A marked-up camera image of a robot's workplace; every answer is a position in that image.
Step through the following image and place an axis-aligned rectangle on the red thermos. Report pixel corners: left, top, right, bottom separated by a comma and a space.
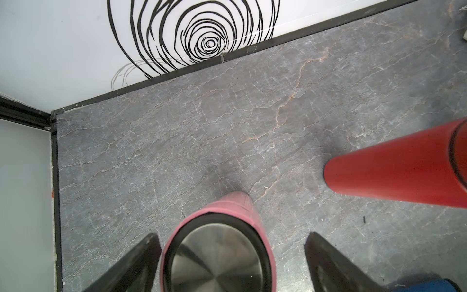
323, 118, 467, 208

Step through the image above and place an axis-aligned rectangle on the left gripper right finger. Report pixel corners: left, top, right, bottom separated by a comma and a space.
304, 232, 386, 292

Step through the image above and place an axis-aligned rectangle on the blue cloth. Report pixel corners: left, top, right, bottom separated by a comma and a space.
394, 279, 462, 292

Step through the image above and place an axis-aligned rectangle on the pink thermos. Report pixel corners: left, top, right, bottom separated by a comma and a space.
159, 191, 277, 292

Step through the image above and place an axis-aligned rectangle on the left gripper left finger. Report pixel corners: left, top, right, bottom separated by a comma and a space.
85, 233, 162, 292

